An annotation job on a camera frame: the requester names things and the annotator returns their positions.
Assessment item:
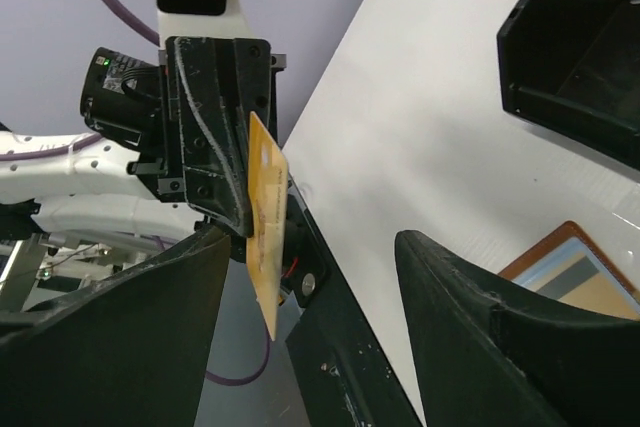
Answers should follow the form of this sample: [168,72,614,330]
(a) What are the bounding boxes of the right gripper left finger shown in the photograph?
[1,228,230,426]

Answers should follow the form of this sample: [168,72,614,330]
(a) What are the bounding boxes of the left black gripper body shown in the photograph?
[80,47,186,202]

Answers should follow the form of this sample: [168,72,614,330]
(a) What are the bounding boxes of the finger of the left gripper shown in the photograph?
[165,36,253,237]
[233,38,278,141]

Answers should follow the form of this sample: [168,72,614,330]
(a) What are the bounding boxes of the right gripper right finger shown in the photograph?
[394,230,639,426]

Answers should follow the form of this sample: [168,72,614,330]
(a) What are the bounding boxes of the yellow gold card front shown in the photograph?
[246,113,289,339]

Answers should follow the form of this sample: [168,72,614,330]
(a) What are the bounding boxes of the brown leather card holder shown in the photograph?
[499,221,639,321]

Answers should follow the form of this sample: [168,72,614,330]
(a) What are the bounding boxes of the black white three-bin tray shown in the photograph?
[497,0,639,169]

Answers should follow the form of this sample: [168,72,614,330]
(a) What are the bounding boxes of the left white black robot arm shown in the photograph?
[1,37,280,240]

